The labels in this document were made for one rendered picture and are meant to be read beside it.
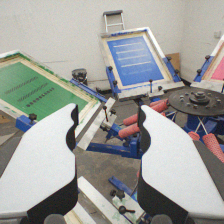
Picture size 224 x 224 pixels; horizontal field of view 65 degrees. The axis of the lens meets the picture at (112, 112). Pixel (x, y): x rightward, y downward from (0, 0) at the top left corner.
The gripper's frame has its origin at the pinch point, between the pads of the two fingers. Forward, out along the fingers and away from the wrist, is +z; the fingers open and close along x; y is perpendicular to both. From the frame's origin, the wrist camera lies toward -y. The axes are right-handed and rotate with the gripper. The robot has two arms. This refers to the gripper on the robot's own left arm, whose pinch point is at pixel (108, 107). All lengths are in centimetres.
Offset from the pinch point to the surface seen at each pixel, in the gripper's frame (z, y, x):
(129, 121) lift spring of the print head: 83, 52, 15
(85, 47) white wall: 383, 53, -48
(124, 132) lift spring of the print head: 72, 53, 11
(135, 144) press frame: 70, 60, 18
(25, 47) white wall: 358, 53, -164
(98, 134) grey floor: 226, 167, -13
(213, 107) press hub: 59, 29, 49
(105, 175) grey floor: 141, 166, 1
